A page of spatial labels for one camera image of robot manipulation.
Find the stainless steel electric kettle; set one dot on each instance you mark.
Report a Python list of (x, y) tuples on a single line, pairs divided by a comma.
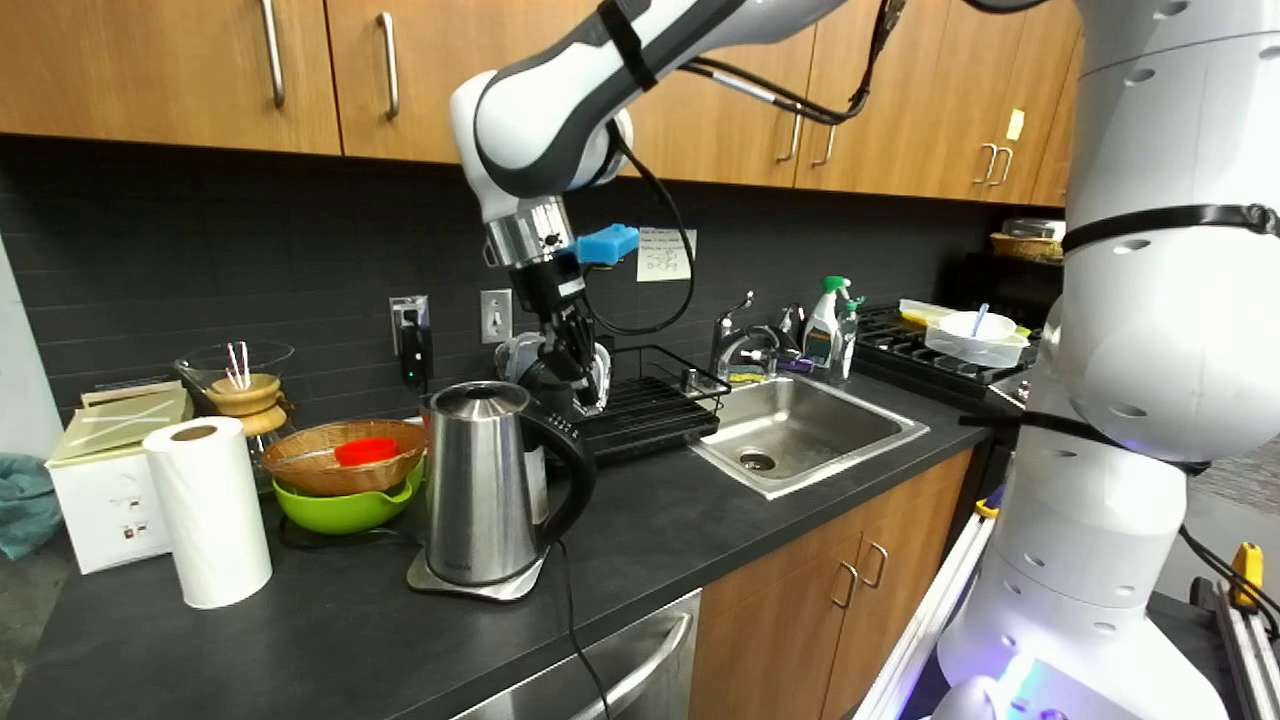
[(474, 492)]

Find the white cardboard box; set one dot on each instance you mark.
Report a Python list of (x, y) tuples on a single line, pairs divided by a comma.
[(104, 513)]

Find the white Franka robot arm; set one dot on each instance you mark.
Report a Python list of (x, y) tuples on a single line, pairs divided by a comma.
[(1172, 333)]

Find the stainless steel sink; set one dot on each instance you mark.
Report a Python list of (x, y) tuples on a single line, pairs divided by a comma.
[(801, 424)]

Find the black plug adapter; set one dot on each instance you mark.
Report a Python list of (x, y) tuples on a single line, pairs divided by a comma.
[(413, 359)]

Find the spray bottle with green trigger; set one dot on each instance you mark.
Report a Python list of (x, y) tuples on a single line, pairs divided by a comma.
[(828, 333)]

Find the wooden bowl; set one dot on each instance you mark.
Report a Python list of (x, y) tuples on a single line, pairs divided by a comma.
[(307, 465)]

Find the clear round plastic lid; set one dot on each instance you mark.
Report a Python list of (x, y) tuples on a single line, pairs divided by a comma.
[(514, 353)]

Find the tan flat packet box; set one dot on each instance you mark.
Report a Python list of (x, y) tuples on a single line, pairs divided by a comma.
[(127, 419)]

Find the wicker basket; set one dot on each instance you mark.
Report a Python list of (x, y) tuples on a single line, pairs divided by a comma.
[(1026, 247)]

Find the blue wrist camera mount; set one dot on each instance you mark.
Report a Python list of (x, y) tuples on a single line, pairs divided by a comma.
[(606, 247)]

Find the white dish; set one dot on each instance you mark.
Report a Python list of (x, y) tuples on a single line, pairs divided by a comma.
[(980, 344)]

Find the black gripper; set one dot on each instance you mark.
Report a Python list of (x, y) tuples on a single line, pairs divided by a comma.
[(555, 306)]

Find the green plastic bowl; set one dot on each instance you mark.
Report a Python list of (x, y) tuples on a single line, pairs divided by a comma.
[(342, 508)]

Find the stainless steel dishwasher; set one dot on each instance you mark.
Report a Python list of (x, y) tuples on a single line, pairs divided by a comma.
[(535, 695)]

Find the white metal frame rail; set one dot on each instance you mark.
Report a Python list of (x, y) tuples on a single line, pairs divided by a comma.
[(934, 603)]

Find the wooden utensil holder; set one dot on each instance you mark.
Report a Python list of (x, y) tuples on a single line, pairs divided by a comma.
[(245, 399)]

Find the small white wall outlet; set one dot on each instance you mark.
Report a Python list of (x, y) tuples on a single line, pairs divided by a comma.
[(493, 317)]

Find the teal cloth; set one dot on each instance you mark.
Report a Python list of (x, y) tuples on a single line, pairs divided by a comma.
[(25, 505)]

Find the small white tag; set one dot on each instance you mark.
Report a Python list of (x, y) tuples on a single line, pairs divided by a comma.
[(1017, 124)]

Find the wooden lower cabinet door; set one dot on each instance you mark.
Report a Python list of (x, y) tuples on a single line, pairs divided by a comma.
[(921, 532), (767, 625)]

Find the chrome faucet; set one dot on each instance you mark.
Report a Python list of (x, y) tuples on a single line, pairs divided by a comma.
[(747, 341)]

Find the wide white wall outlet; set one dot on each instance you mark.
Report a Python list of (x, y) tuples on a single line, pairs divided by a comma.
[(664, 256)]

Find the black drying tray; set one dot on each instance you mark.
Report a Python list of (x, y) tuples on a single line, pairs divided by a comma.
[(921, 364)]

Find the white paper towel roll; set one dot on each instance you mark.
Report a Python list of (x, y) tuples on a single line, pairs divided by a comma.
[(207, 513)]

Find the silver kettle base plate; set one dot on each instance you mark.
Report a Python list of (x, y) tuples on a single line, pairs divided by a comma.
[(452, 586)]

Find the silver wall outlet plate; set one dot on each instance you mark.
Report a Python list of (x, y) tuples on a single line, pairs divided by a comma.
[(411, 308)]

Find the small red lid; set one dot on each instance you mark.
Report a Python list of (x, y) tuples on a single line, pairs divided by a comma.
[(366, 450)]

